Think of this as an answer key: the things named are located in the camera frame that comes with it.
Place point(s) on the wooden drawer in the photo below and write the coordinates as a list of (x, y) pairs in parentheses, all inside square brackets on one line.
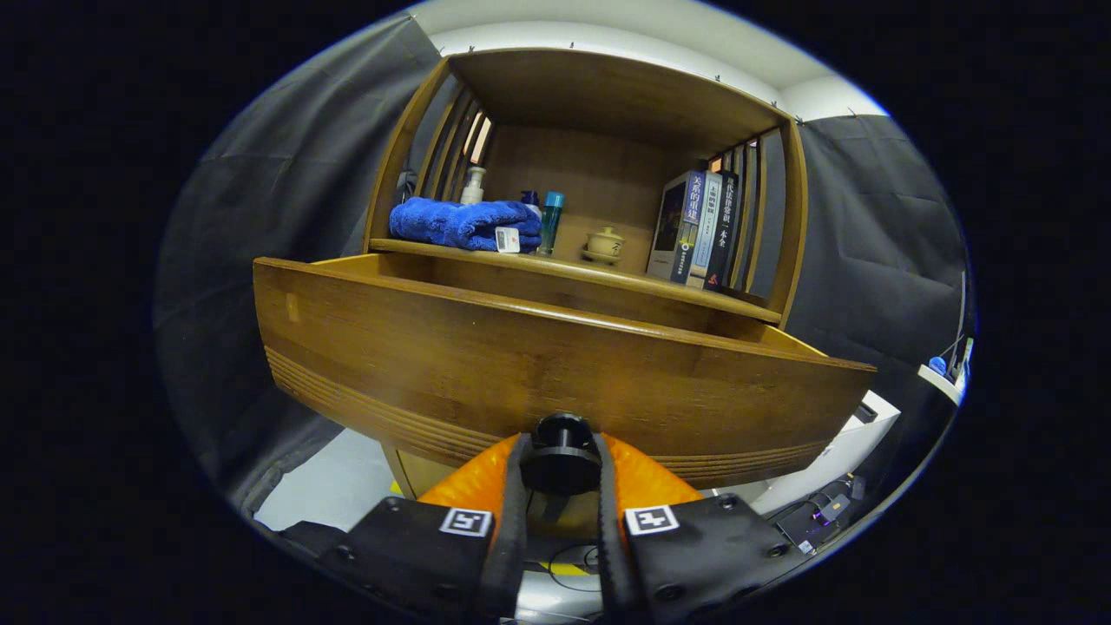
[(521, 365)]

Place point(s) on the blue folded towel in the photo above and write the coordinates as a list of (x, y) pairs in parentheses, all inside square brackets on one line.
[(451, 221)]

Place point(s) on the small black object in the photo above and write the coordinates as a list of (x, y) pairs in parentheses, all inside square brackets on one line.
[(865, 412)]

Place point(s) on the wooden cabinet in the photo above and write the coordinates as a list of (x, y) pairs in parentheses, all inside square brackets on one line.
[(590, 165)]

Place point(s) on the white lotion bottle blue cap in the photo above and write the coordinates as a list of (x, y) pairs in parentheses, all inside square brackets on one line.
[(530, 200)]

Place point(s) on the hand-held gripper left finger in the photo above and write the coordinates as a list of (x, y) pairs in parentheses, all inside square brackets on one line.
[(512, 538)]

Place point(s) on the blue round object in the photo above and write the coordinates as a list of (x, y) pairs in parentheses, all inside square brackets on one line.
[(937, 365)]

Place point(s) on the wooden countertop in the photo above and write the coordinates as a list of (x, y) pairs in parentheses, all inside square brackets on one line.
[(608, 271)]

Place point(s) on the black drawer knob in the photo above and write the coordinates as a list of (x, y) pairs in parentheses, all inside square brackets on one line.
[(560, 456)]

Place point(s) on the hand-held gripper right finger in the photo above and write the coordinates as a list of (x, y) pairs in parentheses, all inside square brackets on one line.
[(610, 555)]

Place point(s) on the teal clear bottle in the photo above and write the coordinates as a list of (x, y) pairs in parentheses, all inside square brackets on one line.
[(551, 221)]

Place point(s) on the black device purple light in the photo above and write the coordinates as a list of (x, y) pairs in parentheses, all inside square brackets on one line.
[(811, 525)]

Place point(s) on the beige lidded tea cup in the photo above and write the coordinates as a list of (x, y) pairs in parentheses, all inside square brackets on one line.
[(605, 243)]

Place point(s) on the white box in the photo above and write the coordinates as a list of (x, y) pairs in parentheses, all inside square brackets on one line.
[(846, 451)]

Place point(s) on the white pump bottle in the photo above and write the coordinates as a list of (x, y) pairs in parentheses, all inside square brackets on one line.
[(473, 189)]

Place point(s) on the white side shelf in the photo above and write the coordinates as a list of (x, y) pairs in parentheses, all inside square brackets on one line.
[(942, 382)]

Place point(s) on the dark cover book blue spine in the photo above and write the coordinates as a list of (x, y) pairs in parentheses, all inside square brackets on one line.
[(673, 226)]

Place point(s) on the white spine book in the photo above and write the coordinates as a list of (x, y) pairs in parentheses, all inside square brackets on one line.
[(706, 230)]

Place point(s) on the black spine book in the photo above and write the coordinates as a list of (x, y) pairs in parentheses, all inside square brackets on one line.
[(725, 226)]

